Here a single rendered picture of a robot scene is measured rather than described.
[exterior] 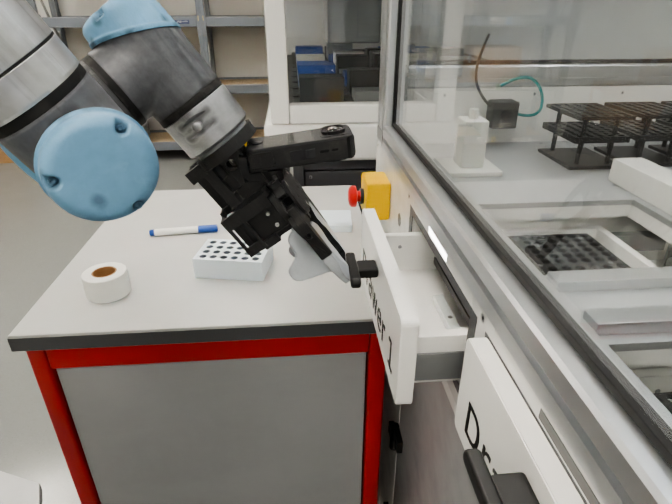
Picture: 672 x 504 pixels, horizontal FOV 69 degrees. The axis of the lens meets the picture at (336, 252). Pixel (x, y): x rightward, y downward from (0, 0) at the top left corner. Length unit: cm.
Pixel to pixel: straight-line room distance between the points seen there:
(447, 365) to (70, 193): 38
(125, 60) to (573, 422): 45
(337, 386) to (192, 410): 25
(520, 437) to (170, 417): 66
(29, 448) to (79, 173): 153
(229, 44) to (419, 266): 409
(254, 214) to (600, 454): 37
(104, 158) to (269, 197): 22
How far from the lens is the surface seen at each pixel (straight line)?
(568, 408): 36
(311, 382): 86
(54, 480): 171
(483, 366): 44
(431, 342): 52
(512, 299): 41
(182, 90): 50
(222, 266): 88
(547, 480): 37
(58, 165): 35
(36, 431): 188
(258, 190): 54
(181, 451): 98
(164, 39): 51
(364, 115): 136
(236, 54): 471
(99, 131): 35
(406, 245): 73
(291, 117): 135
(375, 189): 88
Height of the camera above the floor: 120
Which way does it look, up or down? 27 degrees down
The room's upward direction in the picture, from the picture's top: straight up
